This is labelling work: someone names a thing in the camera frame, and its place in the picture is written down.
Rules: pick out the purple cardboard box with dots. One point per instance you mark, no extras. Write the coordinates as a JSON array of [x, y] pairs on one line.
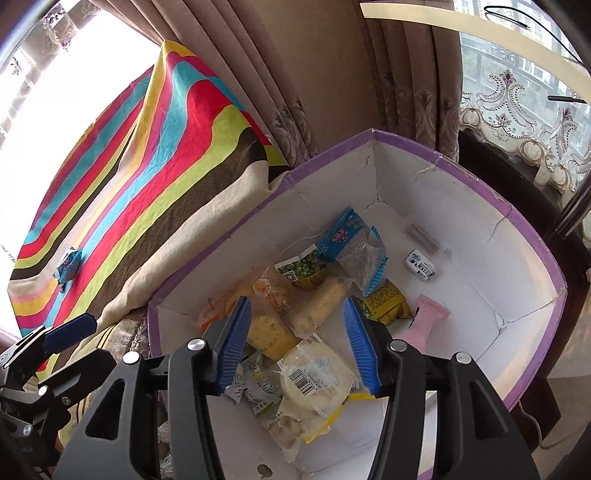
[[461, 207]]

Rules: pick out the blue and clear snack packet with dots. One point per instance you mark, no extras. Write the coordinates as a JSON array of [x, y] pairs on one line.
[[69, 265], [355, 258]]

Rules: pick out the clear stick snack packet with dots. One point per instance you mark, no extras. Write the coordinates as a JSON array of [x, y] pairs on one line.
[[425, 237]]

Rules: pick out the pink snack packet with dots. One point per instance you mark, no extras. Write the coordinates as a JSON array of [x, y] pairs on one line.
[[427, 316]]

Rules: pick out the yellow and green snack packet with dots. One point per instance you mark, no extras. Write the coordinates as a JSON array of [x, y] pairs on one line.
[[388, 304]]

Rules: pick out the beige striped plush cover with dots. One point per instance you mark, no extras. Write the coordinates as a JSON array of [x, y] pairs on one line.
[[129, 330]]

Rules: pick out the dark wooden window sill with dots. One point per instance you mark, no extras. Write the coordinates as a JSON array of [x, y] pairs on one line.
[[508, 180]]

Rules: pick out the clear packet of round pastries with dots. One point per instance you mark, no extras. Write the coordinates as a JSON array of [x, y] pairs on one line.
[[288, 427]]

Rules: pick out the colourful striped tablecloth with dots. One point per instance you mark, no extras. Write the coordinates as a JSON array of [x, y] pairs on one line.
[[138, 184]]

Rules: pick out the small white candy packet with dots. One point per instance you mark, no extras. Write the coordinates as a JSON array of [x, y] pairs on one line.
[[420, 264]]

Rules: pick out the white lace curtain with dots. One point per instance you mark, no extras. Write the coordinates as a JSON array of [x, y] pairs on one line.
[[508, 120]]

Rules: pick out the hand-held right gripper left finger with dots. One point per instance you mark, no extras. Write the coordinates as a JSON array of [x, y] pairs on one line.
[[233, 346]]

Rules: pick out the clear bag of buns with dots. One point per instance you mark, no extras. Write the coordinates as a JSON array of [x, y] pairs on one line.
[[263, 295]]

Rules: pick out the green pea snack packet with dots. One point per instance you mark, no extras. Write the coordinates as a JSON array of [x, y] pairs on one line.
[[304, 270]]

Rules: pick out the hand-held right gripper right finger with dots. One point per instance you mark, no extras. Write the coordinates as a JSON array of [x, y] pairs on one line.
[[362, 350]]

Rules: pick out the clear packet of yellow cake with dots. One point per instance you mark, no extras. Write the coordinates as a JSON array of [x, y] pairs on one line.
[[323, 300]]

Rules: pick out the cream window frame bar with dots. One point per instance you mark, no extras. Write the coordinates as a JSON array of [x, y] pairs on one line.
[[461, 23]]

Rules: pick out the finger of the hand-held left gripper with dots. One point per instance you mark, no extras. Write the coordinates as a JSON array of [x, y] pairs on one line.
[[69, 332], [78, 378]]

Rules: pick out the clear bag of round cake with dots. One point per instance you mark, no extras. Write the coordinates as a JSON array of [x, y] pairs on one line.
[[314, 374]]

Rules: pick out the beige embroidered curtain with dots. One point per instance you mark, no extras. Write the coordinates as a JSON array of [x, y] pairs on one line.
[[254, 69], [406, 92]]

